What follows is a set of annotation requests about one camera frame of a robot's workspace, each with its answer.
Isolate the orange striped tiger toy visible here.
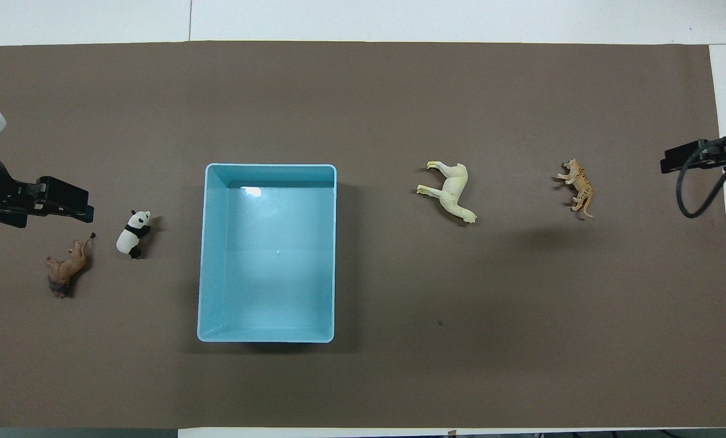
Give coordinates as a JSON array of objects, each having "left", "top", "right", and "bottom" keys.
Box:
[{"left": 556, "top": 158, "right": 595, "bottom": 219}]

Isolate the brown lion toy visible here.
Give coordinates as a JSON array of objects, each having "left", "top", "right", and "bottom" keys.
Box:
[{"left": 46, "top": 232, "right": 97, "bottom": 299}]

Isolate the black and white panda toy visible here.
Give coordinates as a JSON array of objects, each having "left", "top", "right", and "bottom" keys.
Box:
[{"left": 116, "top": 209, "right": 152, "bottom": 260}]

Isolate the cream horse toy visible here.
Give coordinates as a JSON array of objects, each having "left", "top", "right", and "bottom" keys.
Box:
[{"left": 416, "top": 160, "right": 478, "bottom": 224}]

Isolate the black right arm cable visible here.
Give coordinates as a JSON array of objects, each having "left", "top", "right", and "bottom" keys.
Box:
[{"left": 677, "top": 144, "right": 726, "bottom": 219}]

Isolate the brown table mat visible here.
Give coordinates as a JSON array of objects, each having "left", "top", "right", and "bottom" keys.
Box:
[{"left": 0, "top": 40, "right": 726, "bottom": 429}]

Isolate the light blue storage box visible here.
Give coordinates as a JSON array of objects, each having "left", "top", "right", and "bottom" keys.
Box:
[{"left": 197, "top": 162, "right": 338, "bottom": 344}]

